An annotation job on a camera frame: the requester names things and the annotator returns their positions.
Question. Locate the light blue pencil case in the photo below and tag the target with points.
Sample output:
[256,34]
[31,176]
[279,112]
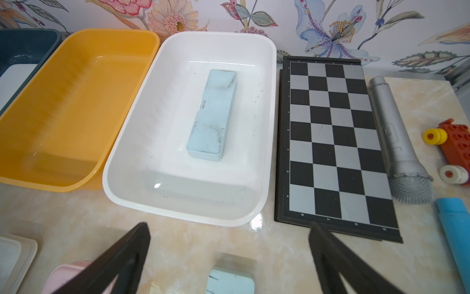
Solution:
[228,281]
[208,135]

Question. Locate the pink pencil case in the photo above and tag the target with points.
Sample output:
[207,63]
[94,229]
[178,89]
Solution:
[64,274]

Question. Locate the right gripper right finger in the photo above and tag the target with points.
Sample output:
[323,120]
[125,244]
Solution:
[334,261]

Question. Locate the black silver chessboard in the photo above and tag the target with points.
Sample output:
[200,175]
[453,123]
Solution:
[330,166]

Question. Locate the white storage box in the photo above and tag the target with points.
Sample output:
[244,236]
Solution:
[149,167]

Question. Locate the red toy brick car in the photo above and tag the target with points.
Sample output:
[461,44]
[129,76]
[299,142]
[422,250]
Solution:
[454,141]

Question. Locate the dark teal storage box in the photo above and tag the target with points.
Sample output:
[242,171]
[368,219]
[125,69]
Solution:
[23,53]

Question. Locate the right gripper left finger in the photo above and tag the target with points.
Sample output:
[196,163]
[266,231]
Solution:
[122,265]

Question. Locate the silver toy microphone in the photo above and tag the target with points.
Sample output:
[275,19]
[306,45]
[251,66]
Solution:
[409,181]

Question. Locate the yellow storage box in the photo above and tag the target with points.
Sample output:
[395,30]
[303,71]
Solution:
[59,131]

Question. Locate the white pencil case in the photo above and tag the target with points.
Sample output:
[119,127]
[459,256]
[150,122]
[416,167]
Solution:
[17,255]

